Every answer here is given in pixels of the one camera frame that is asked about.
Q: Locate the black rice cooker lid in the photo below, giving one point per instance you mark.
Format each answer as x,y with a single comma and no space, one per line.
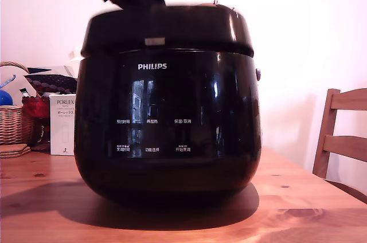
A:
172,31

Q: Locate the black Philips rice cooker body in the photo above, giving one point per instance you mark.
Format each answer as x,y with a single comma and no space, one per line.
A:
172,97

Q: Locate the white paper bag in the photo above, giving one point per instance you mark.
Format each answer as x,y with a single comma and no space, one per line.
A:
75,54

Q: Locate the dark dotted fabric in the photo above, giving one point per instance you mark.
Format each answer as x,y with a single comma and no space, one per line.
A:
50,82

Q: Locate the navy and white bag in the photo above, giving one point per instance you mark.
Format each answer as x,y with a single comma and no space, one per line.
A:
38,69

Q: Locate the white Porlex box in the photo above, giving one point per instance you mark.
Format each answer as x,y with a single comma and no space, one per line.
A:
61,128

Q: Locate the blue ribbon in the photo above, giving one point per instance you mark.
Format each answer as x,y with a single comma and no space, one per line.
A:
7,81

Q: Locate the blue ball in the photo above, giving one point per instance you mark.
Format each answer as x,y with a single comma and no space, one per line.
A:
5,98

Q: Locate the woven wicker basket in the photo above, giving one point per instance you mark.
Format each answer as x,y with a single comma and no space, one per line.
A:
11,125

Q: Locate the wooden slat-back chair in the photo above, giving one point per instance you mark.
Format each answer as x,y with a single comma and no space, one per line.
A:
334,102

